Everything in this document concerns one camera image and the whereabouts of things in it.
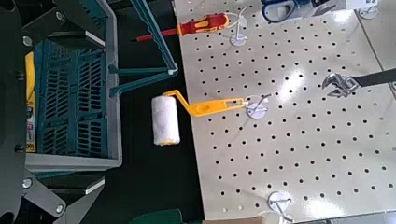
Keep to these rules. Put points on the black back panel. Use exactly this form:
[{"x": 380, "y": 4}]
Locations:
[{"x": 140, "y": 174}]

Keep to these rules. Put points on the red yellow screwdriver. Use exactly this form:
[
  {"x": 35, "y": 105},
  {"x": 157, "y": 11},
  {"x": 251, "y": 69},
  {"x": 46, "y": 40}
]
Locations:
[{"x": 202, "y": 24}]

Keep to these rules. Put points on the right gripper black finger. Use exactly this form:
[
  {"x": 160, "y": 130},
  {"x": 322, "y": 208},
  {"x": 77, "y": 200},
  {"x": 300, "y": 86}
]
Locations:
[
  {"x": 71, "y": 18},
  {"x": 71, "y": 205}
]

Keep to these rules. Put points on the white pegboard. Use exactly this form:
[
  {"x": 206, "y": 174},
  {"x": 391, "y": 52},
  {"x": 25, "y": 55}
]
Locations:
[{"x": 311, "y": 155}]

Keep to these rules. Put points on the blue scissors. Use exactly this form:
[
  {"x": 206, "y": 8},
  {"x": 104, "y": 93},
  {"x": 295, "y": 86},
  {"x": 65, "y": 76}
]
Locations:
[{"x": 277, "y": 20}]

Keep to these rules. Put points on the grey teal folding crate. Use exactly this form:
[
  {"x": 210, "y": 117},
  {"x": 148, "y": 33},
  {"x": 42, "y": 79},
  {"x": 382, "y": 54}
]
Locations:
[{"x": 74, "y": 102}]

